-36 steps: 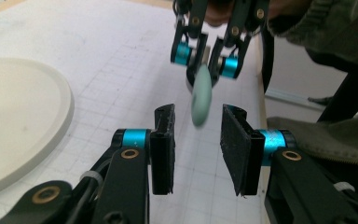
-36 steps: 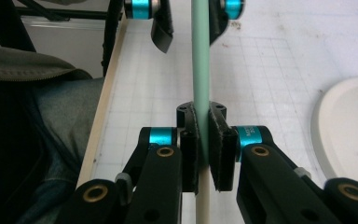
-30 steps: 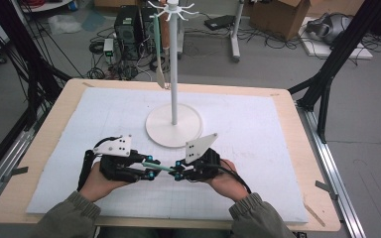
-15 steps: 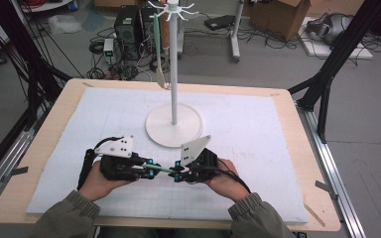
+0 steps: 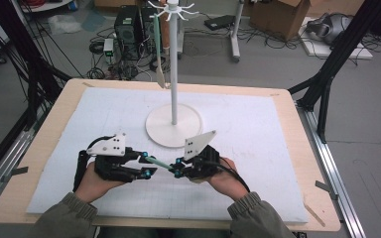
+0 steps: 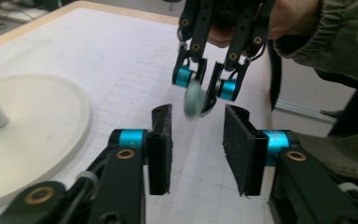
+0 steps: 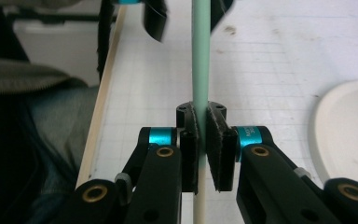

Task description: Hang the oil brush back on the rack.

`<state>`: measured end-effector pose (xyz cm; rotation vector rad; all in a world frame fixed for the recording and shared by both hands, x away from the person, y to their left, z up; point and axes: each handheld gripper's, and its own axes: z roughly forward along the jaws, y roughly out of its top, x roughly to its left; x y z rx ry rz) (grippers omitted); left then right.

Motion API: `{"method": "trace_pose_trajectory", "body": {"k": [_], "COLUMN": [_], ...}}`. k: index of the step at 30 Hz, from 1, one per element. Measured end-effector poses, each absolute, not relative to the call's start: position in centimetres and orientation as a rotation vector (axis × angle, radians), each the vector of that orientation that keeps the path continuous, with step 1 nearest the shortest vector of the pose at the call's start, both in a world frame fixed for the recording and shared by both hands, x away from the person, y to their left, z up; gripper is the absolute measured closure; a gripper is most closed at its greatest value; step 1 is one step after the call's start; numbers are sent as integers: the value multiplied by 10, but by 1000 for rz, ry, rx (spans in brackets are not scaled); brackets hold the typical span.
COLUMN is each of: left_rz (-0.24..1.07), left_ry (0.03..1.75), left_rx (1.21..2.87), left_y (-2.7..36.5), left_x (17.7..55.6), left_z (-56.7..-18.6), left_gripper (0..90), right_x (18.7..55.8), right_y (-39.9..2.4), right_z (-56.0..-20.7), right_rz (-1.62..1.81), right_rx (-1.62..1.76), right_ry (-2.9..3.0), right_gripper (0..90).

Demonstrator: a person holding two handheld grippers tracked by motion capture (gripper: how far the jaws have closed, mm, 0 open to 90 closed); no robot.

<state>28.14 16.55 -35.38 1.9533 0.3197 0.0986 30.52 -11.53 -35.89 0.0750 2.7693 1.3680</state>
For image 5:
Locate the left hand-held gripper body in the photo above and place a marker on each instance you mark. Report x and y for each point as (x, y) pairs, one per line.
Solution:
(112, 168)

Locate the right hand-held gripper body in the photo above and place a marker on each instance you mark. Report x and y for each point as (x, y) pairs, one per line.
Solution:
(201, 163)

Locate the white utensil rack stand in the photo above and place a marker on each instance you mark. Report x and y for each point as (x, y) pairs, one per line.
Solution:
(173, 99)

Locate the person's left hand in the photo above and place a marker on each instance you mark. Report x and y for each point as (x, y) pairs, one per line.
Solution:
(92, 185)

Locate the person's right hand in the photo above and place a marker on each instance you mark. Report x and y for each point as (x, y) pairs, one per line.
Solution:
(229, 183)

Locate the white grid mat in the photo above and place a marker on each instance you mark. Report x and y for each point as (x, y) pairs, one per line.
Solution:
(244, 148)

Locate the wooden table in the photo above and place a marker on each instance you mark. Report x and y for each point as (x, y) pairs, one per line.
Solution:
(307, 139)

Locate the small white box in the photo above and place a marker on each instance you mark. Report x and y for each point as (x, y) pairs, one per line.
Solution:
(108, 46)

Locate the black computer tower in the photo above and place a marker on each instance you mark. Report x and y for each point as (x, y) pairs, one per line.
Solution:
(148, 33)
(127, 33)

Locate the white metal stand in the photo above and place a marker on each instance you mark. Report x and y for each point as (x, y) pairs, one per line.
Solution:
(235, 36)

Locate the flat black device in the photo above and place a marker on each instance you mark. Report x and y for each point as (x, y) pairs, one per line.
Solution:
(219, 22)

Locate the blue cloth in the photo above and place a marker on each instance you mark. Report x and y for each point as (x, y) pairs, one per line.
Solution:
(94, 20)

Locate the clear plastic bag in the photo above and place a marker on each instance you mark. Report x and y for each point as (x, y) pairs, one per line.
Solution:
(64, 23)

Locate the open cardboard box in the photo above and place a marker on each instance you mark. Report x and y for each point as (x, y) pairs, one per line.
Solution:
(274, 20)

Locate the white floor board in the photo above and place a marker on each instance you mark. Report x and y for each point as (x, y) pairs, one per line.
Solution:
(317, 49)

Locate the round white table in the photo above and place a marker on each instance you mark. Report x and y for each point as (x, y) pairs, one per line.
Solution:
(46, 6)

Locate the grey and black device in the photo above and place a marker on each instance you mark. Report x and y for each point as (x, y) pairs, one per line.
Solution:
(330, 28)

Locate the grey metal bracket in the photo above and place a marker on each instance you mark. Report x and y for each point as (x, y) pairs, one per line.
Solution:
(18, 171)
(325, 188)

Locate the aluminium rail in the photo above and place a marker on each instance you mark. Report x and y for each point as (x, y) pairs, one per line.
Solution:
(10, 155)
(330, 172)

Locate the black metal frame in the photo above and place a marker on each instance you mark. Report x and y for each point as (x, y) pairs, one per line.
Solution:
(29, 66)
(337, 56)

